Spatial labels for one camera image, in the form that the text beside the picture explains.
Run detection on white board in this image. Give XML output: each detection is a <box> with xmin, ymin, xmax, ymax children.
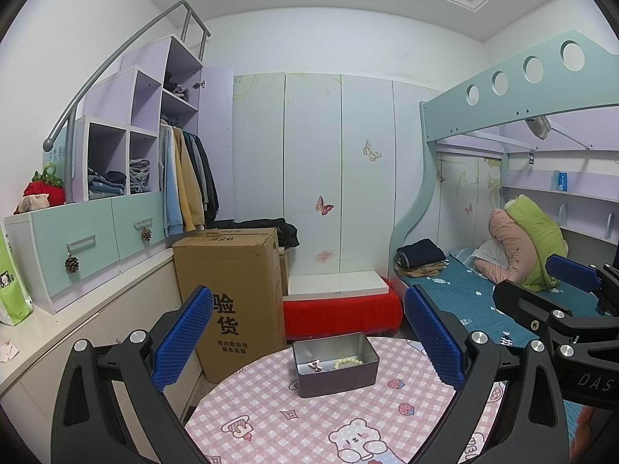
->
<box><xmin>289</xmin><ymin>271</ymin><xmax>392</xmax><ymax>303</ymax></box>

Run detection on narrow mint drawer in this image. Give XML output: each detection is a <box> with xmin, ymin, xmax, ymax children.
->
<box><xmin>112</xmin><ymin>191</ymin><xmax>168</xmax><ymax>272</ymax></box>

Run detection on folded dark jeans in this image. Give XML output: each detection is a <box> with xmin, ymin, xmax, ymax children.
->
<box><xmin>88</xmin><ymin>168</ymin><xmax>128</xmax><ymax>200</ymax></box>

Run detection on white pillow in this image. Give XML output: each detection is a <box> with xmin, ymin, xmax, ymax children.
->
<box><xmin>471</xmin><ymin>239</ymin><xmax>500</xmax><ymax>268</ymax></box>

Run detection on hanging light blue shirt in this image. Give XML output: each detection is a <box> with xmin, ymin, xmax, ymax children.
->
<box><xmin>159</xmin><ymin>123</ymin><xmax>187</xmax><ymax>239</ymax></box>

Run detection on grey metal handrail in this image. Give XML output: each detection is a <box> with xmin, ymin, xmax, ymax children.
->
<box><xmin>43</xmin><ymin>1</ymin><xmax>212</xmax><ymax>154</ymax></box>

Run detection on large cardboard box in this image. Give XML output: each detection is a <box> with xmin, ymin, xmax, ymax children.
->
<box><xmin>173</xmin><ymin>227</ymin><xmax>287</xmax><ymax>384</ymax></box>

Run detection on lilac wall shelf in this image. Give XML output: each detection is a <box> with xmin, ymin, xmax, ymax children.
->
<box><xmin>500</xmin><ymin>184</ymin><xmax>619</xmax><ymax>245</ymax></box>

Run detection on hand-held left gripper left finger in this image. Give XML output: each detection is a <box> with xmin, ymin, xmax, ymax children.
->
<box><xmin>51</xmin><ymin>285</ymin><xmax>214</xmax><ymax>464</ymax></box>

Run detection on hanging tan jacket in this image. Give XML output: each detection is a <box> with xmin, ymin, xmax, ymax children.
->
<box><xmin>171</xmin><ymin>126</ymin><xmax>207</xmax><ymax>234</ymax></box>

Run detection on green bag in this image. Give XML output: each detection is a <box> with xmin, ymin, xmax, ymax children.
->
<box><xmin>0</xmin><ymin>234</ymin><xmax>34</xmax><ymax>326</ymax></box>

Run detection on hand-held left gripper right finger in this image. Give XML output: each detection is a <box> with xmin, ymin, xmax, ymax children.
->
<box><xmin>405</xmin><ymin>286</ymin><xmax>569</xmax><ymax>464</ymax></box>

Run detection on pink checked tablecloth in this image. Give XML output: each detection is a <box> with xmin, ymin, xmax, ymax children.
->
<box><xmin>185</xmin><ymin>336</ymin><xmax>510</xmax><ymax>464</ymax></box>

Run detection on green blanket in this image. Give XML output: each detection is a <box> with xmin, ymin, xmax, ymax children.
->
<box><xmin>503</xmin><ymin>194</ymin><xmax>569</xmax><ymax>292</ymax></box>

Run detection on mint bunk bed frame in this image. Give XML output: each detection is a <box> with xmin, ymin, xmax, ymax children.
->
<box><xmin>389</xmin><ymin>29</ymin><xmax>619</xmax><ymax>281</ymax></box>

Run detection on folded light jeans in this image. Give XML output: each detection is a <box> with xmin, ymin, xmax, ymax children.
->
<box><xmin>129</xmin><ymin>157</ymin><xmax>152</xmax><ymax>194</ymax></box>

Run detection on lilac cubby shelf cabinet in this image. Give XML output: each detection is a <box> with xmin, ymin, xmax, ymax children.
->
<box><xmin>68</xmin><ymin>35</ymin><xmax>236</xmax><ymax>205</ymax></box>

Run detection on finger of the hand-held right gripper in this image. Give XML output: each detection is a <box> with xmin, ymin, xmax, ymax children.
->
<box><xmin>545</xmin><ymin>254</ymin><xmax>619</xmax><ymax>315</ymax></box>
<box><xmin>493</xmin><ymin>279</ymin><xmax>571</xmax><ymax>341</ymax></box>

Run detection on clothes in cubby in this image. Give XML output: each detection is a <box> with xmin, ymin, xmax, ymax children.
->
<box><xmin>163</xmin><ymin>72</ymin><xmax>192</xmax><ymax>102</ymax></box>

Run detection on white panel wardrobe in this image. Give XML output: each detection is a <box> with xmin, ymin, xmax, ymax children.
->
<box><xmin>233</xmin><ymin>72</ymin><xmax>442</xmax><ymax>277</ymax></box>

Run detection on grey clip fan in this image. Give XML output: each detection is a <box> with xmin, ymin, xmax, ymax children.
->
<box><xmin>526</xmin><ymin>116</ymin><xmax>552</xmax><ymax>142</ymax></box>

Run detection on wide mint drawer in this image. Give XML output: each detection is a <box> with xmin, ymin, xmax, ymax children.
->
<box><xmin>5</xmin><ymin>198</ymin><xmax>120</xmax><ymax>313</ymax></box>

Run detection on folded dark clothes stack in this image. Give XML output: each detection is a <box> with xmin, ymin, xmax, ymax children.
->
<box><xmin>394</xmin><ymin>239</ymin><xmax>448</xmax><ymax>279</ymax></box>

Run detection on grey metal tin box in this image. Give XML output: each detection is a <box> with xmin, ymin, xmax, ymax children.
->
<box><xmin>291</xmin><ymin>333</ymin><xmax>380</xmax><ymax>399</ymax></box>

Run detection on red stool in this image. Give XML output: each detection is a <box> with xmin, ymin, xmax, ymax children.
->
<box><xmin>283</xmin><ymin>275</ymin><xmax>404</xmax><ymax>345</ymax></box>

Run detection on white low cabinet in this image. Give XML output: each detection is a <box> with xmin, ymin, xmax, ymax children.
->
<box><xmin>0</xmin><ymin>246</ymin><xmax>205</xmax><ymax>448</ymax></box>

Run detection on pink pillow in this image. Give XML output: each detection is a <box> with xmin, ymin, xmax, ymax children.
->
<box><xmin>474</xmin><ymin>208</ymin><xmax>534</xmax><ymax>284</ymax></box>

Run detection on hanging dark coats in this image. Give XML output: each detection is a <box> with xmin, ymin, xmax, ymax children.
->
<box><xmin>186</xmin><ymin>130</ymin><xmax>220</xmax><ymax>226</ymax></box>

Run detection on black clothes pile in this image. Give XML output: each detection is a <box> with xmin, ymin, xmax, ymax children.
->
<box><xmin>213</xmin><ymin>217</ymin><xmax>301</xmax><ymax>250</ymax></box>

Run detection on red plush toy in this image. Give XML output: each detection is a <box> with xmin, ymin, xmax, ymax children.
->
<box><xmin>14</xmin><ymin>164</ymin><xmax>67</xmax><ymax>215</ymax></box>

